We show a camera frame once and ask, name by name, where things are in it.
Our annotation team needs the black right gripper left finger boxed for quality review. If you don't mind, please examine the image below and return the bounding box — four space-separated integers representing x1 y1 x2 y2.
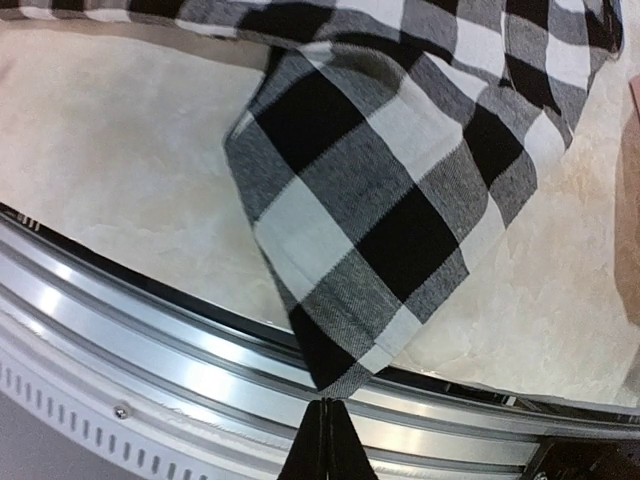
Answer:
277 399 327 480

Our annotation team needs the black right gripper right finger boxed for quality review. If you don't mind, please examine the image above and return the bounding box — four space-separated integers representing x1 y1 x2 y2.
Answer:
326 399 375 480

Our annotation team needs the black white checkered shirt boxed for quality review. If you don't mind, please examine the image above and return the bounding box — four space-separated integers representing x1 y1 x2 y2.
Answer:
1 1 623 398

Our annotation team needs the pink laundry basket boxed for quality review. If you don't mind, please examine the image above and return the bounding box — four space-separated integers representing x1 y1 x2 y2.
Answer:
614 75 639 325

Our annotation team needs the aluminium front rail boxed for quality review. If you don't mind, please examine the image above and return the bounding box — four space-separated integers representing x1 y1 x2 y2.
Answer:
1 207 639 479

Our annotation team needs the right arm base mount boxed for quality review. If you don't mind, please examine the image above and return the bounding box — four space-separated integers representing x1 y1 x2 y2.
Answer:
521 438 639 480

